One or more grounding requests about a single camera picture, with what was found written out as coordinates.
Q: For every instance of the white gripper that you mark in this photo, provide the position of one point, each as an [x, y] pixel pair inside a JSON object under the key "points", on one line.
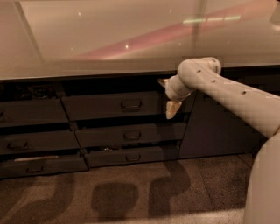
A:
{"points": [[171, 93]]}

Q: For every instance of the dark drawer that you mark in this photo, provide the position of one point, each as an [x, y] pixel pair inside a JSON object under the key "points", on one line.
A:
{"points": [[40, 141], [131, 134], [96, 106], [110, 156], [13, 169], [32, 112]]}

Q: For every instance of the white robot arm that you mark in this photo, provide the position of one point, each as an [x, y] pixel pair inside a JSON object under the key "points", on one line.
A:
{"points": [[259, 109]]}

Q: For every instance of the dark cabinet door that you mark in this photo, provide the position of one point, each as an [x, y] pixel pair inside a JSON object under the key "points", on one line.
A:
{"points": [[213, 130]]}

